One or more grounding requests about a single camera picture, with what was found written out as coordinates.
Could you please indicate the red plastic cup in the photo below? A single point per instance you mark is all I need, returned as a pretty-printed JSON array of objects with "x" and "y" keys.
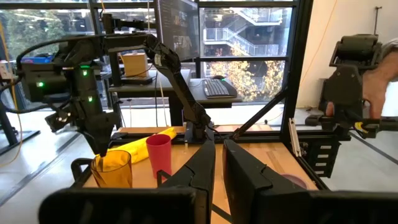
[{"x": 159, "y": 155}]

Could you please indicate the person's hand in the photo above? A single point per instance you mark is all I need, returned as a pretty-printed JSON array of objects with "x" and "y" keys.
[{"x": 377, "y": 84}]

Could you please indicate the lilac ribbed ceramic mug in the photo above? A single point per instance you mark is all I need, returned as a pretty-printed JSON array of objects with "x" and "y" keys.
[{"x": 295, "y": 180}]

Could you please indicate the amber faceted tumbler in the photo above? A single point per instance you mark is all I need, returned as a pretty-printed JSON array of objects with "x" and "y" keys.
[{"x": 115, "y": 174}]

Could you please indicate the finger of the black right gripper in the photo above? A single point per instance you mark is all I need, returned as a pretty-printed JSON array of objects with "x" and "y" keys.
[
  {"x": 103, "y": 146},
  {"x": 91, "y": 141}
]

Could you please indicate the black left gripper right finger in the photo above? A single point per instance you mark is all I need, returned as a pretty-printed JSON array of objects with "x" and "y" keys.
[{"x": 245, "y": 180}]

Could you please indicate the yellow cloth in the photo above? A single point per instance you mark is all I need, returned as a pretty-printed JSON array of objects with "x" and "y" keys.
[{"x": 136, "y": 149}]

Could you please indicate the blue bin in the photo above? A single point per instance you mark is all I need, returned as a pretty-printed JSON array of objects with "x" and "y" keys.
[{"x": 37, "y": 59}]

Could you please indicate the black computer mouse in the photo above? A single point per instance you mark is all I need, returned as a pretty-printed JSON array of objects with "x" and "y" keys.
[{"x": 218, "y": 76}]

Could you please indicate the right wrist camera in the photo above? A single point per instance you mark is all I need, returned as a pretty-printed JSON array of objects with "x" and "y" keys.
[{"x": 59, "y": 121}]

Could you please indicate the black keyboard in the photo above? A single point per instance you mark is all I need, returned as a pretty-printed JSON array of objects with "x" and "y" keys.
[{"x": 217, "y": 88}]

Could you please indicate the black rig frame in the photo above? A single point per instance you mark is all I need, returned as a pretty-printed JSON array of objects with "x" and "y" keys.
[{"x": 298, "y": 62}]

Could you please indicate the computer monitor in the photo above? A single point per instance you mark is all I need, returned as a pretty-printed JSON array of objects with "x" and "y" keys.
[{"x": 178, "y": 28}]

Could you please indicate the black desk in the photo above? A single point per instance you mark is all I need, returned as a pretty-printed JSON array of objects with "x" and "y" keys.
[
  {"x": 217, "y": 101},
  {"x": 140, "y": 90}
]

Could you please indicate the cardboard box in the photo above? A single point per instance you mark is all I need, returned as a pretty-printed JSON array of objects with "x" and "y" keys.
[{"x": 135, "y": 63}]

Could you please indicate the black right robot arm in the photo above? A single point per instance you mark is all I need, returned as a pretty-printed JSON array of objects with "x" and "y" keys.
[{"x": 174, "y": 77}]

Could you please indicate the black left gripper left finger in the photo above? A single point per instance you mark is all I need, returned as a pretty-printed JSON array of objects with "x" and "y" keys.
[{"x": 202, "y": 174}]

